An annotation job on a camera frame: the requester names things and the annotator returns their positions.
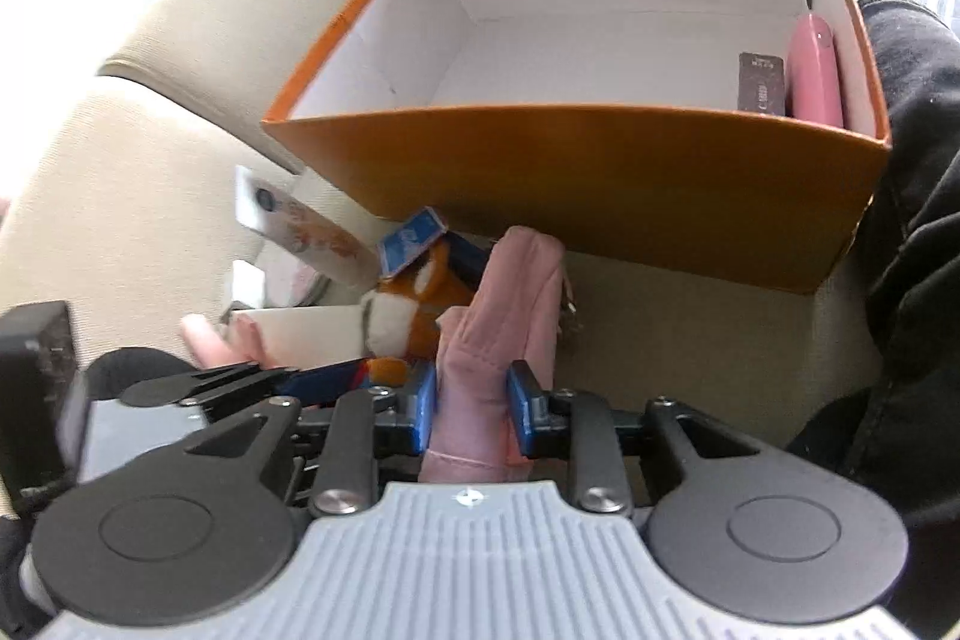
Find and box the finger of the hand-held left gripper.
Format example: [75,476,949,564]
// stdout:
[120,359,372,407]

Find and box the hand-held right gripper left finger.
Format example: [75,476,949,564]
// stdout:
[184,361,440,517]

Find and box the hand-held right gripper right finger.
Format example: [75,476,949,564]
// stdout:
[505,362,782,515]

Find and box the pink fabric pouch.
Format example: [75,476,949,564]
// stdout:
[418,226,582,483]

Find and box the orange cardboard box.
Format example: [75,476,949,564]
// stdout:
[261,0,893,295]

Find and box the orange fox plush toy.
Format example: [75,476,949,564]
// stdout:
[356,235,496,386]

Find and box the printed white packet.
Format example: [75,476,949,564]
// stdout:
[234,165,380,289]

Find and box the blue card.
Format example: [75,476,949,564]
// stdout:
[375,206,449,277]

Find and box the beige sofa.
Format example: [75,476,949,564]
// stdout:
[0,0,886,521]

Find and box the brown flat card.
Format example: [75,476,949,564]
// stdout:
[737,52,788,116]

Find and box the person's black trouser leg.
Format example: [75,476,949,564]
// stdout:
[784,0,960,536]

